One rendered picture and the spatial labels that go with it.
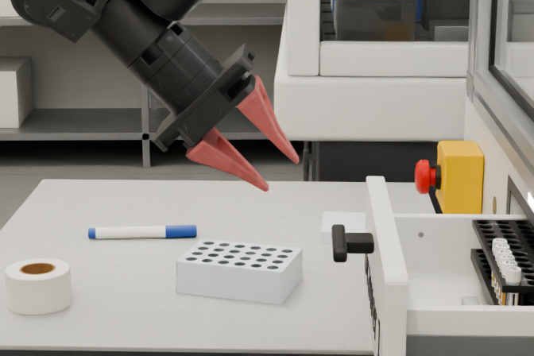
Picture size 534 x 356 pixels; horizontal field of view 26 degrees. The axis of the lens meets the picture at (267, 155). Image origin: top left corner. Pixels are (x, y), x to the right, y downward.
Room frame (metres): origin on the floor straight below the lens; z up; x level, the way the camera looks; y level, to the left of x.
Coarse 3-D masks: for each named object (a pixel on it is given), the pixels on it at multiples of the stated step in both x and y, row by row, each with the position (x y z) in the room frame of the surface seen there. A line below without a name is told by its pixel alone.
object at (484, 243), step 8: (472, 224) 1.04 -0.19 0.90; (480, 224) 1.03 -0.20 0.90; (488, 224) 1.03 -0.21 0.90; (480, 232) 1.01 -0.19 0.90; (488, 232) 1.01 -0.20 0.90; (496, 232) 1.01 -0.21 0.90; (480, 240) 0.99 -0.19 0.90; (488, 240) 0.99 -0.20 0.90; (488, 248) 0.96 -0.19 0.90; (488, 256) 0.94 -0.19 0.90; (496, 264) 0.92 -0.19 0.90; (496, 272) 0.90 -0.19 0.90; (504, 280) 0.88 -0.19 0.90; (504, 288) 0.87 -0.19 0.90; (512, 288) 0.87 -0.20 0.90; (520, 288) 0.87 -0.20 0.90
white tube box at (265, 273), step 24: (216, 240) 1.29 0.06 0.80; (192, 264) 1.21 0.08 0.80; (216, 264) 1.21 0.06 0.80; (240, 264) 1.21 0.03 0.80; (264, 264) 1.21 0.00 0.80; (288, 264) 1.21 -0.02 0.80; (192, 288) 1.21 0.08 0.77; (216, 288) 1.20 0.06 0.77; (240, 288) 1.19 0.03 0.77; (264, 288) 1.19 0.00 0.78; (288, 288) 1.21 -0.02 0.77
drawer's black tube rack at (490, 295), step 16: (496, 224) 1.03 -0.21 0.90; (512, 224) 1.03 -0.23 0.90; (528, 224) 1.03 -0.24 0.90; (512, 240) 0.99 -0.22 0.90; (528, 240) 0.98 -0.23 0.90; (480, 256) 1.03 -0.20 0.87; (528, 256) 0.94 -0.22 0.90; (480, 272) 0.98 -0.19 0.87; (528, 272) 0.91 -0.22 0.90; (528, 288) 0.87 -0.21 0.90; (496, 304) 0.90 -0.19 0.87; (528, 304) 0.91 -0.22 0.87
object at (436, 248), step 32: (416, 224) 1.07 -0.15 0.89; (448, 224) 1.07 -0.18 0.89; (416, 256) 1.07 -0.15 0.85; (448, 256) 1.07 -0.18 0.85; (416, 288) 1.03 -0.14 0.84; (448, 288) 1.03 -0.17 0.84; (480, 288) 1.03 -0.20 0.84; (416, 320) 0.83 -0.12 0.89; (448, 320) 0.83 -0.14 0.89; (480, 320) 0.83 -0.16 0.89; (512, 320) 0.83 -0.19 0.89; (416, 352) 0.83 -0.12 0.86; (448, 352) 0.83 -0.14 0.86; (480, 352) 0.83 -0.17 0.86; (512, 352) 0.83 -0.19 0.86
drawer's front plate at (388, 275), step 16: (368, 176) 1.10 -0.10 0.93; (368, 192) 1.06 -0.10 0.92; (384, 192) 1.04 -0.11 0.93; (368, 208) 1.05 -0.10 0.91; (384, 208) 0.99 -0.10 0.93; (368, 224) 1.05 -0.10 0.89; (384, 224) 0.94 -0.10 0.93; (384, 240) 0.90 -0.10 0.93; (368, 256) 1.03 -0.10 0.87; (384, 256) 0.86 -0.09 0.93; (400, 256) 0.86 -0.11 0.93; (368, 272) 1.03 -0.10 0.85; (384, 272) 0.83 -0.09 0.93; (400, 272) 0.82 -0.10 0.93; (384, 288) 0.82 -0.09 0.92; (400, 288) 0.82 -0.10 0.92; (368, 304) 1.02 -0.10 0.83; (384, 304) 0.82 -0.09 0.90; (400, 304) 0.82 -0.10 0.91; (384, 320) 0.82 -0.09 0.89; (400, 320) 0.82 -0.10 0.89; (384, 336) 0.82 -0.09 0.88; (400, 336) 0.82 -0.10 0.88; (384, 352) 0.82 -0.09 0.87; (400, 352) 0.82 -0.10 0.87
